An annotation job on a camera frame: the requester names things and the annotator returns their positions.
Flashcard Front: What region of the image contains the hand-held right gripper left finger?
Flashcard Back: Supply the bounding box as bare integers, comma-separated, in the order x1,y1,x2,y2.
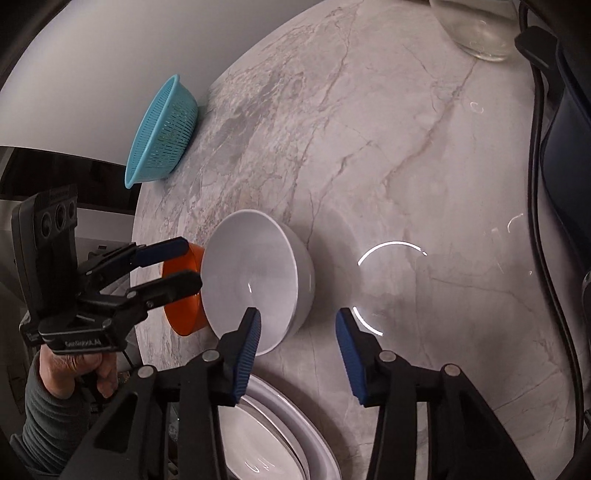
60,307,264,480

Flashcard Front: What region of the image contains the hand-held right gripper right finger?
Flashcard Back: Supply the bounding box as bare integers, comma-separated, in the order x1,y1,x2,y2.
335,308,536,480

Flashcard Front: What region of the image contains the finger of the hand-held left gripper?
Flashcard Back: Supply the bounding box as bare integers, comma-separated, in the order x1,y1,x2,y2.
76,237,190,287
122,270,204,320

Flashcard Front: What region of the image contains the orange bowl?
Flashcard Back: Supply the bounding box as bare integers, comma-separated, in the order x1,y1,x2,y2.
161,244,209,337

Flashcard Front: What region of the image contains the small white bowl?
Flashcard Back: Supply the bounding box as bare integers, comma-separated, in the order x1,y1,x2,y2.
202,209,315,357

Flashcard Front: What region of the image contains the shallow white bowl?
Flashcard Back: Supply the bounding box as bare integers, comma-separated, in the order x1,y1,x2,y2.
218,401,308,480

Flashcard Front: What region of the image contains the large white plate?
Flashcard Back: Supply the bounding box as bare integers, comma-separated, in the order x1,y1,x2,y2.
217,375,342,480

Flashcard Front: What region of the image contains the person's left forearm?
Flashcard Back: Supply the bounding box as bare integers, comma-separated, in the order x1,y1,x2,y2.
9,364,100,476

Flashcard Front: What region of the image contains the person's left hand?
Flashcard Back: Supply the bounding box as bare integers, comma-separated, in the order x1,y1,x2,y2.
37,344,121,400

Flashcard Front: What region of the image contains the teal plastic colander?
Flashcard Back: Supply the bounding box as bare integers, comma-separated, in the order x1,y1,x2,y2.
124,74,199,189

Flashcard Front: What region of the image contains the navy electric cooker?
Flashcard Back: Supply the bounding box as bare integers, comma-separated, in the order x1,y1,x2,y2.
515,0,591,243

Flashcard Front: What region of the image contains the clear glass jar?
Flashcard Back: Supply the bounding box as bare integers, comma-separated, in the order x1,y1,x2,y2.
429,0,520,62

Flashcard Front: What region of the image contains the black power cable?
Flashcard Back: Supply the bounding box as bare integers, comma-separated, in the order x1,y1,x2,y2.
517,0,591,462

